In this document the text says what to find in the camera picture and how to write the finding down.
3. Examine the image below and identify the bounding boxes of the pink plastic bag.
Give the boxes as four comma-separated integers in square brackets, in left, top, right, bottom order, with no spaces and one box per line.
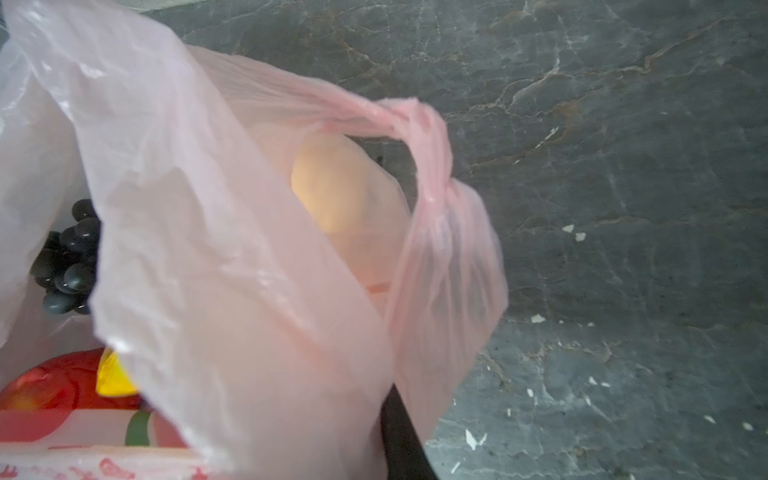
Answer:
[1,1,508,479]

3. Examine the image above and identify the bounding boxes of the red fake apple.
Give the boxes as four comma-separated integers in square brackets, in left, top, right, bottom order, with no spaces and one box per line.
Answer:
[1,348,141,411]

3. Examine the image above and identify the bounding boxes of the yellow fake banana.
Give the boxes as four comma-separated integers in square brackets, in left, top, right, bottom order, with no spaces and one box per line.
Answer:
[96,348,139,398]

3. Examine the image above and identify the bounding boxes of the black fake grapes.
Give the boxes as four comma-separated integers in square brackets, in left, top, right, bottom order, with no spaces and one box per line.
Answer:
[30,198,102,315]

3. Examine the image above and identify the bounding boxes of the beige fake potato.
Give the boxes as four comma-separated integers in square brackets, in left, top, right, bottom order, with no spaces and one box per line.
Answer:
[291,134,409,234]

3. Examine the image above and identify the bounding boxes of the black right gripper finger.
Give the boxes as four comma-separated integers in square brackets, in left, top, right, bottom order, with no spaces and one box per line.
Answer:
[380,385,438,480]

